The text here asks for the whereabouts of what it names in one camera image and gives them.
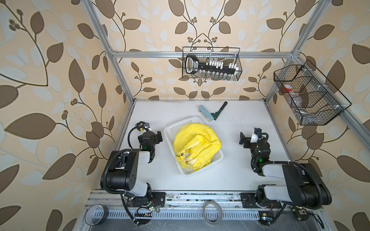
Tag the white plastic basket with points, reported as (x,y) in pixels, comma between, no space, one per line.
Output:
(170,133)

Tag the red item in wire basket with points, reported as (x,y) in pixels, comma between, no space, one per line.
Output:
(286,88)

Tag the black wire basket wall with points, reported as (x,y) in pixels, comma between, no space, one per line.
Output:
(315,99)
(226,54)

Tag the black yellow device on rail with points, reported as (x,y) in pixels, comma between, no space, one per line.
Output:
(299,213)

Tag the black tape roll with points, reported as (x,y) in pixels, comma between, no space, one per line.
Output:
(96,215)

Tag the black wire basket right wall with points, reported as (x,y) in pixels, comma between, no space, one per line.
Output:
(315,99)

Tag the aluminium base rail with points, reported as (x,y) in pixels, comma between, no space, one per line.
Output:
(182,205)

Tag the yellow trousers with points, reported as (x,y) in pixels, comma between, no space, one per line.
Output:
(195,145)

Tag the black wire basket back wall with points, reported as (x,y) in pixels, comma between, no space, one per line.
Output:
(226,54)

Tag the clear tape roll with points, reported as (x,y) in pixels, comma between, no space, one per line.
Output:
(212,213)

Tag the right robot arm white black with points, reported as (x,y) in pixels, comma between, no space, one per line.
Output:
(303,186)

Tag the black socket set rail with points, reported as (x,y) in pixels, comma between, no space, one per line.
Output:
(193,65)

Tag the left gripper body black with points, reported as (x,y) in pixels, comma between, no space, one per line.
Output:
(155,139)

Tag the green pipe wrench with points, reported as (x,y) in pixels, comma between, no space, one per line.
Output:
(216,114)

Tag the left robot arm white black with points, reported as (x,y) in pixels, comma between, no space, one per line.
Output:
(120,174)

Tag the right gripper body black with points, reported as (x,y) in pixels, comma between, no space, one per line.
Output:
(252,147)

